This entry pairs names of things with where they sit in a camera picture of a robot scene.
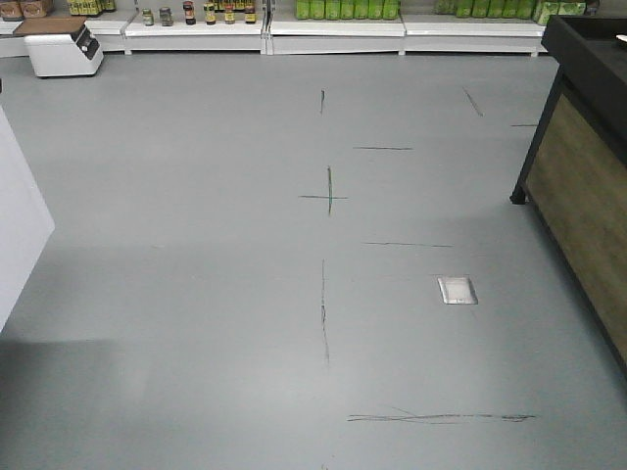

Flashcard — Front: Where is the metal floor socket plate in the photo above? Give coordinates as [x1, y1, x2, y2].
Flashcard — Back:
[437, 276, 478, 306]

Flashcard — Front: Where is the black wood-panel display stand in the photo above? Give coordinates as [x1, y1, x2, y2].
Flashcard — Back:
[509, 16, 626, 364]

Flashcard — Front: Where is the white box-shaped appliance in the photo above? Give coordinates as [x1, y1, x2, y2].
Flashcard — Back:
[16, 17, 104, 78]

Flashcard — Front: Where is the white store shelf unit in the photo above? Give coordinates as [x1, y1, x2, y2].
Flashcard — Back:
[0, 0, 555, 57]

